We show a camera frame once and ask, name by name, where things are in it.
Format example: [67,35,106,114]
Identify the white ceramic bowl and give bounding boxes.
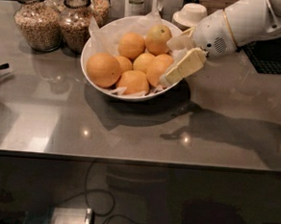
[77,11,189,106]

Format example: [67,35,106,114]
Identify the small orange between front ones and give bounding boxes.
[115,56,133,72]

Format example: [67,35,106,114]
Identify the large orange front left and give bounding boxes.
[86,52,122,87]

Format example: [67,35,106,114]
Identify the glass jar of grains rear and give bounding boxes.
[90,0,111,27]

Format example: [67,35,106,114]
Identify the clear glass bottle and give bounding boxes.
[128,0,144,16]

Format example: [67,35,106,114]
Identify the glass jar of grains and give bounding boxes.
[90,0,111,27]
[13,0,62,52]
[59,0,92,54]

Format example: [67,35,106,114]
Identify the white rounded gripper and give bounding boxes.
[159,10,238,87]

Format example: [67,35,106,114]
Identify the yellowish orange back right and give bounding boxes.
[145,24,172,56]

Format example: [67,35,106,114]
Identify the stack of paper bowls left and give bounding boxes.
[172,3,208,30]

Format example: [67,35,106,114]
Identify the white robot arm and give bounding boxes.
[159,0,281,87]

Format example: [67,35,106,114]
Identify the glass jar of grains left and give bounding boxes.
[13,0,62,52]

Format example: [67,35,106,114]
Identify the metal box under table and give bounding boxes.
[49,208,93,224]

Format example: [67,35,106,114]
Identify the white paper bowl liner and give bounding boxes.
[83,6,187,100]

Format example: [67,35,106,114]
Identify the wooden box in background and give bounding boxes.
[198,0,239,14]

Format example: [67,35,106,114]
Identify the black rubber mat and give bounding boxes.
[243,37,281,75]

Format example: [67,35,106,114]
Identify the glass jar of grains middle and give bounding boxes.
[59,0,92,54]

